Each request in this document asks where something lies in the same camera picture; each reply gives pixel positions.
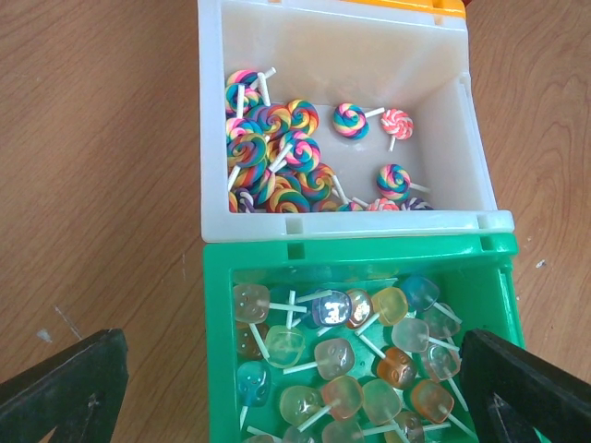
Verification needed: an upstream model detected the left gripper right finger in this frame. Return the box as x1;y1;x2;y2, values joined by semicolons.
460;329;590;442

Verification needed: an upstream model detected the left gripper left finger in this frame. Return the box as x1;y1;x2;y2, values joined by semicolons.
1;329;128;442

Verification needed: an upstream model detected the green candy bin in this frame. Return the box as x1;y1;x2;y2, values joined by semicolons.
202;233;550;443

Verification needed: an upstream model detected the white candy bin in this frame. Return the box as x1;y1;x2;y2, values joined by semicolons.
198;1;514;242

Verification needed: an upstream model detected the orange candy bin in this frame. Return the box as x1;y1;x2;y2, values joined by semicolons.
347;0;466;18

